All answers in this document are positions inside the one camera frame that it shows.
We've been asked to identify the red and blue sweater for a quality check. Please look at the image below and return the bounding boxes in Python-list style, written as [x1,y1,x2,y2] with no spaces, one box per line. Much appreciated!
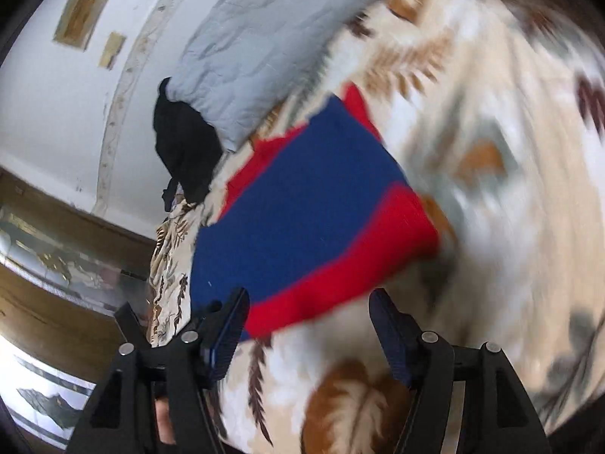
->
[189,82,442,341]

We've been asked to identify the grey quilted pillow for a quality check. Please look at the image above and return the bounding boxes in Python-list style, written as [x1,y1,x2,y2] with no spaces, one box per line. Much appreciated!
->
[168,0,395,152]

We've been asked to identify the brown wooden furniture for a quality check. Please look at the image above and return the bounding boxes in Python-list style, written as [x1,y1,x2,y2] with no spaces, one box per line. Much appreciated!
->
[0,168,159,384]

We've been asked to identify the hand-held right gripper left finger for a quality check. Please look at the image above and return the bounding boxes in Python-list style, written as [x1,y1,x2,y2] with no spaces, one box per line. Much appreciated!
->
[71,286,250,454]

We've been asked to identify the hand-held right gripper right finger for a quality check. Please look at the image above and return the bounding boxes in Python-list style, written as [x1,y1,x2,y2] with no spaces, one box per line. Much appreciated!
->
[369,288,553,454]

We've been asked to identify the large framed wall picture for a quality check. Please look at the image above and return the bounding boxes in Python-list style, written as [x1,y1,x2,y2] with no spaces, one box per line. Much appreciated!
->
[52,0,115,51]

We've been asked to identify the small framed wall picture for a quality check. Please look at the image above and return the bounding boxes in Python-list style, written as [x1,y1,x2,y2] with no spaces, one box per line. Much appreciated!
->
[98,32,127,71]

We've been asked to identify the white patterned panel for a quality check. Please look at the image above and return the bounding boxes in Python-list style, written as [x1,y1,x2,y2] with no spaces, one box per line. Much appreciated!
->
[0,340,98,448]

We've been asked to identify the leaf-printed plush blanket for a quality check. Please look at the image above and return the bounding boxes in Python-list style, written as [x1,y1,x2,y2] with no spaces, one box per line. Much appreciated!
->
[146,0,605,454]

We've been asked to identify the black garment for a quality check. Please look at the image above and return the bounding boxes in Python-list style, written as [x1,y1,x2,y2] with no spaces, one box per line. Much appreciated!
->
[152,77,225,211]

